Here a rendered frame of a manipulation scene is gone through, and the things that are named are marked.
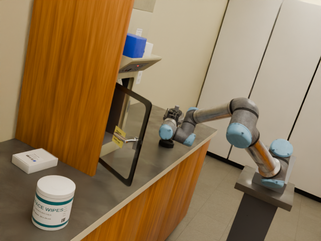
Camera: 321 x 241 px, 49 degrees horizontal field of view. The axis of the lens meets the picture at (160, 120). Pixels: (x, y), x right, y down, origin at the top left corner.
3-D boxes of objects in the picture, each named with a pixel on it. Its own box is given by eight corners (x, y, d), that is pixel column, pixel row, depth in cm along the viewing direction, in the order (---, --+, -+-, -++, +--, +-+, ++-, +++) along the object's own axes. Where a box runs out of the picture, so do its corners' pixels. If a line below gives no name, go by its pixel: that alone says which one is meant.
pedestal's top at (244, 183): (292, 190, 220) (294, 184, 219) (289, 212, 191) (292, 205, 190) (243, 170, 230) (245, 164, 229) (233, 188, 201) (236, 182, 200)
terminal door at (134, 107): (92, 156, 173) (110, 78, 161) (130, 188, 153) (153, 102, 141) (91, 156, 172) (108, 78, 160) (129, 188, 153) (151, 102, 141)
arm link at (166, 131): (170, 143, 187) (155, 137, 187) (173, 136, 197) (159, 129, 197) (175, 130, 184) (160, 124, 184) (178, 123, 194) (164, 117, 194)
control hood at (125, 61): (105, 72, 160) (110, 51, 157) (139, 69, 189) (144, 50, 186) (127, 81, 156) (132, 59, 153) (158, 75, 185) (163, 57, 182)
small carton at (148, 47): (136, 52, 173) (139, 40, 171) (143, 53, 177) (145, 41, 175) (143, 55, 170) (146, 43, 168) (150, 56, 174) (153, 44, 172)
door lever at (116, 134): (122, 135, 155) (123, 129, 154) (134, 144, 149) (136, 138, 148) (112, 136, 151) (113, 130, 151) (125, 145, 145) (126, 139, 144)
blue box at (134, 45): (113, 51, 157) (117, 31, 155) (124, 51, 166) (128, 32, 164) (132, 58, 154) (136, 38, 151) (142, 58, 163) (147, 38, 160)
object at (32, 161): (11, 162, 158) (12, 154, 157) (40, 155, 171) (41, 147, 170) (27, 174, 152) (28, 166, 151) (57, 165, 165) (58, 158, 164)
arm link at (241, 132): (292, 167, 188) (252, 106, 155) (286, 193, 182) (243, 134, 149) (270, 166, 196) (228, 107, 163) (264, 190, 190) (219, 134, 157)
